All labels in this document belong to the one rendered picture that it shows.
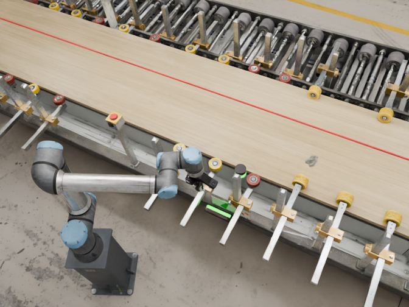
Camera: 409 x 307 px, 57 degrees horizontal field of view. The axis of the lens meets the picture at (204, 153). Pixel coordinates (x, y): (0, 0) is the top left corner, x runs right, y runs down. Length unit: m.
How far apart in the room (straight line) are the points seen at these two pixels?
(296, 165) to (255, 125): 0.38
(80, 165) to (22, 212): 0.62
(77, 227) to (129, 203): 1.04
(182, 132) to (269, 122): 0.56
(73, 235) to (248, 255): 1.33
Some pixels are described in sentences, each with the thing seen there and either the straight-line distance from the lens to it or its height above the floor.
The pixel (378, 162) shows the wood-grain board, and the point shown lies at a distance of 2.40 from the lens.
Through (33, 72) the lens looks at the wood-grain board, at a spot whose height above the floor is 0.90.
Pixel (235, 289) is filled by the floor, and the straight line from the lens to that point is 2.91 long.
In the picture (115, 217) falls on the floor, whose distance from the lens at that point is 3.24.
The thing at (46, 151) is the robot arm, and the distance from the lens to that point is 1.88.
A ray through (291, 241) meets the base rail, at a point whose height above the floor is 0.70.
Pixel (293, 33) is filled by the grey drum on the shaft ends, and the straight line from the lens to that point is 3.13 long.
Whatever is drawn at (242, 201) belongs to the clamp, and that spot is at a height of 0.87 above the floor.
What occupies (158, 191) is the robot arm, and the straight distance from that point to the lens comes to 1.75.
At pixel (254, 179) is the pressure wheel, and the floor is 0.91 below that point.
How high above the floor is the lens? 2.83
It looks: 57 degrees down
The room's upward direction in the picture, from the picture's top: 9 degrees counter-clockwise
